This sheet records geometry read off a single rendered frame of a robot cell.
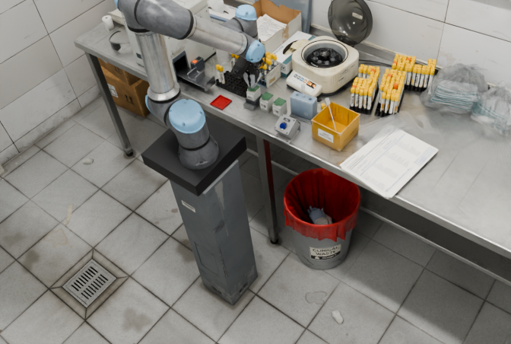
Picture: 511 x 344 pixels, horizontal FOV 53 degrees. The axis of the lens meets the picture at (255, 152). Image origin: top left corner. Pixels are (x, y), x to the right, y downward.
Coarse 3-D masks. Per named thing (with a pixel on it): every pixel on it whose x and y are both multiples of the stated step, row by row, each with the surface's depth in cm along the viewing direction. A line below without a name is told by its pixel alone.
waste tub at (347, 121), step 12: (324, 108) 199; (336, 108) 202; (312, 120) 195; (324, 120) 204; (336, 120) 207; (348, 120) 202; (312, 132) 200; (324, 132) 195; (336, 132) 190; (348, 132) 195; (324, 144) 200; (336, 144) 194
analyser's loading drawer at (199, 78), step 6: (180, 66) 236; (180, 72) 233; (186, 72) 233; (192, 72) 229; (198, 72) 231; (204, 72) 228; (186, 78) 230; (192, 78) 229; (198, 78) 227; (204, 78) 229; (210, 78) 225; (198, 84) 226; (204, 84) 223; (210, 84) 226
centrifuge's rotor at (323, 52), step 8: (320, 48) 225; (328, 48) 224; (312, 56) 222; (320, 56) 220; (328, 56) 220; (336, 56) 220; (312, 64) 219; (320, 64) 217; (328, 64) 217; (336, 64) 218
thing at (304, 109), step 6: (294, 96) 206; (300, 96) 206; (306, 96) 205; (294, 102) 207; (300, 102) 205; (306, 102) 203; (312, 102) 202; (294, 108) 209; (300, 108) 207; (306, 108) 205; (312, 108) 204; (294, 114) 212; (300, 114) 210; (306, 114) 208; (312, 114) 206; (300, 120) 210; (306, 120) 209
